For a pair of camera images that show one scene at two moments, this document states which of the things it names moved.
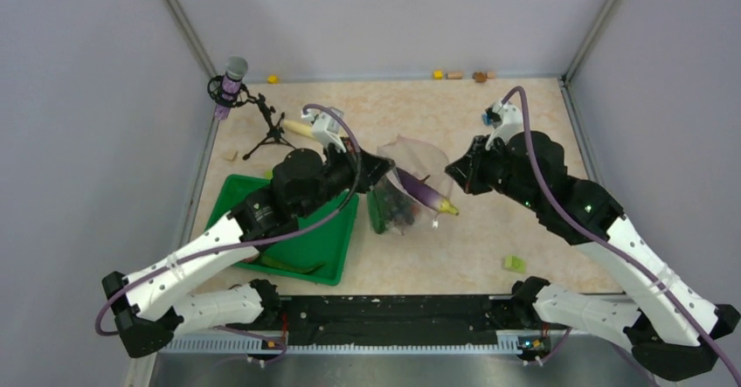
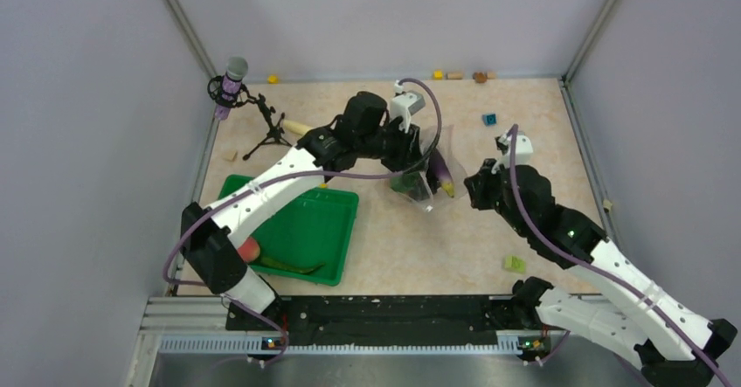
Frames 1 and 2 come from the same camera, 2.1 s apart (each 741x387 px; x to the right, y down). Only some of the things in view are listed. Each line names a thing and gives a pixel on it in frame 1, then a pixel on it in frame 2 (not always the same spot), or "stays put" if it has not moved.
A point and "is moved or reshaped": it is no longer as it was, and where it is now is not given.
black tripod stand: [276, 134] stays put
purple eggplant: [424, 192] -> [439, 174]
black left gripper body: [344, 170] -> [395, 147]
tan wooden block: [230, 154] stays put
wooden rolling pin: [302, 128] stays put
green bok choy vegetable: [377, 218] -> [412, 183]
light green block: [515, 263] stays put
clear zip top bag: [414, 195] is moved or reshaped
